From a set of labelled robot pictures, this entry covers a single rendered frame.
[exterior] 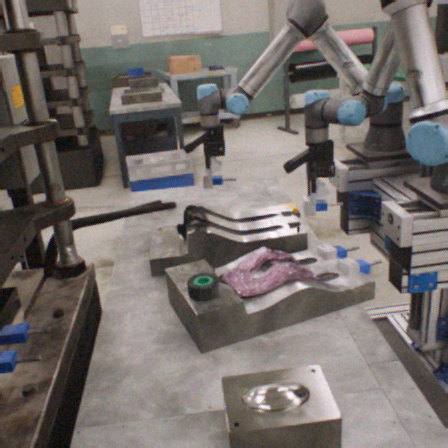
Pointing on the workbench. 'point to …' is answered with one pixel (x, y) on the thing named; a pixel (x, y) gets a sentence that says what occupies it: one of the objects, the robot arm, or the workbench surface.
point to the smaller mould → (281, 409)
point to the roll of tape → (204, 287)
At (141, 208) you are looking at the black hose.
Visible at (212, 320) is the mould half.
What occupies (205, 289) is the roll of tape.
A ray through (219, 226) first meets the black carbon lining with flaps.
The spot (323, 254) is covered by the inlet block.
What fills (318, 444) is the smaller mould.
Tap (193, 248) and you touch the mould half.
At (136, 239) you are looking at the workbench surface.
